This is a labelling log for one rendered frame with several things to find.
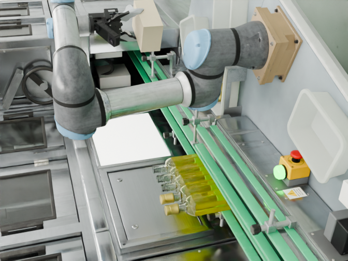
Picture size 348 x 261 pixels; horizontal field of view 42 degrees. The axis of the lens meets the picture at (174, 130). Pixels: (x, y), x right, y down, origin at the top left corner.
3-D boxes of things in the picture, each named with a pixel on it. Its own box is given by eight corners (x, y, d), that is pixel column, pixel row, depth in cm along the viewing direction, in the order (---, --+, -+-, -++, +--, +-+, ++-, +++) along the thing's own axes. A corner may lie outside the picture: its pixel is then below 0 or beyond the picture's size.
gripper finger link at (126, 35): (138, 31, 180) (120, 22, 174) (142, 41, 177) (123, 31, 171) (133, 37, 182) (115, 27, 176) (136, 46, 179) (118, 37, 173)
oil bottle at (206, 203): (238, 197, 161) (182, 208, 155) (240, 185, 158) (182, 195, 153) (245, 207, 157) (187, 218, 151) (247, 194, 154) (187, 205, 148)
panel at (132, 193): (150, 115, 235) (84, 124, 225) (150, 110, 233) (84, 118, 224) (214, 235, 162) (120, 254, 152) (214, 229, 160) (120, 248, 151)
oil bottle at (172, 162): (214, 161, 180) (163, 169, 174) (215, 149, 177) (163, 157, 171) (219, 169, 175) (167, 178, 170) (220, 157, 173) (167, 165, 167)
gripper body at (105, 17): (119, 7, 171) (87, 9, 168) (123, 21, 166) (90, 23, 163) (118, 23, 177) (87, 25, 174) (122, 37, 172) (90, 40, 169)
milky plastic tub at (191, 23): (195, 20, 221) (178, 21, 219) (212, 12, 200) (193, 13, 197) (199, 56, 223) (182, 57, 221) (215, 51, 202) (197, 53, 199)
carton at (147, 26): (153, -1, 173) (133, 0, 171) (163, 25, 164) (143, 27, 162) (149, 24, 183) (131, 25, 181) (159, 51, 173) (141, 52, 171)
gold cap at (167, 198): (171, 197, 158) (159, 199, 157) (171, 190, 156) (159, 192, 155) (173, 204, 156) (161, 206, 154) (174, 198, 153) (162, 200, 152)
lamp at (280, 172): (279, 173, 141) (270, 174, 141) (281, 161, 139) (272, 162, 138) (286, 181, 138) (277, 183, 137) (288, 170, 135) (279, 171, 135)
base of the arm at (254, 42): (253, 12, 142) (223, 13, 139) (273, 35, 131) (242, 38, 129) (244, 53, 152) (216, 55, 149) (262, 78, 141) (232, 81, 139)
